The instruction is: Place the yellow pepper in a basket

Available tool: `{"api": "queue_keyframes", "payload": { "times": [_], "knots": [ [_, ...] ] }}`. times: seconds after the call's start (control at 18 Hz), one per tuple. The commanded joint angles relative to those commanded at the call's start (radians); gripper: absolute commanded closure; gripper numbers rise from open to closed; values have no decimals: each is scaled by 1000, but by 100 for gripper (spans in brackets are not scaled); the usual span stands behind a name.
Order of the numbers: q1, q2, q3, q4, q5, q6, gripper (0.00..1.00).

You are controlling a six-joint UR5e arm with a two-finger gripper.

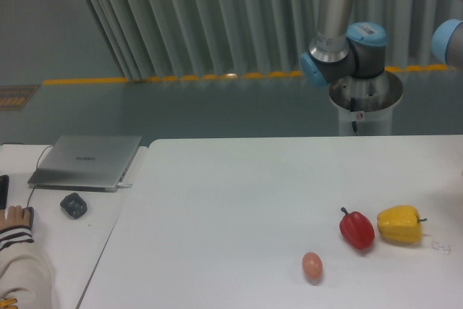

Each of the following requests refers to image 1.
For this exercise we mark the person's hand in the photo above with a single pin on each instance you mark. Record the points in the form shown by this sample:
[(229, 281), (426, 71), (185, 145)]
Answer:
[(11, 218)]

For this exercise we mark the yellow bell pepper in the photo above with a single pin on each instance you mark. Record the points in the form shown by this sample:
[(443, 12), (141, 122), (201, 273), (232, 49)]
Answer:
[(401, 224)]

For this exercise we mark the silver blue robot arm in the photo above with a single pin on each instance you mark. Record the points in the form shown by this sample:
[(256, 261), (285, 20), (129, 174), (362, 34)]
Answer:
[(334, 26)]

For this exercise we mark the striped white sleeve forearm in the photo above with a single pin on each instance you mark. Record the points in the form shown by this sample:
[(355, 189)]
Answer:
[(25, 275)]

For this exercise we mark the red bell pepper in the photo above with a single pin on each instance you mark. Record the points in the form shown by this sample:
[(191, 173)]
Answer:
[(356, 229)]

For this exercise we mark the dark mouse under hand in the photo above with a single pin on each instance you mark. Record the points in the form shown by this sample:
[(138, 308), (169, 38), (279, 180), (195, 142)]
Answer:
[(28, 215)]

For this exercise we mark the black computer mouse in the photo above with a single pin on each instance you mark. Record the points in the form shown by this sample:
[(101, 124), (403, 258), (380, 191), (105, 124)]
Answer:
[(74, 206)]

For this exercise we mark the silver closed laptop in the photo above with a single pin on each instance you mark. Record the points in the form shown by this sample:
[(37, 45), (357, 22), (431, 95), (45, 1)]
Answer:
[(86, 162)]

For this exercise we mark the grey pleated curtain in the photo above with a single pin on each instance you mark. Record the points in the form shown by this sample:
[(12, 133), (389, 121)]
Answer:
[(163, 38)]

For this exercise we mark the brown egg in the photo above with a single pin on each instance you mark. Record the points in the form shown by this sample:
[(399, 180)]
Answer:
[(312, 265)]

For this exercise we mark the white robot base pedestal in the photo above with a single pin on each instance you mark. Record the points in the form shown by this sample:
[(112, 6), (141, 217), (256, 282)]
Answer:
[(366, 107)]

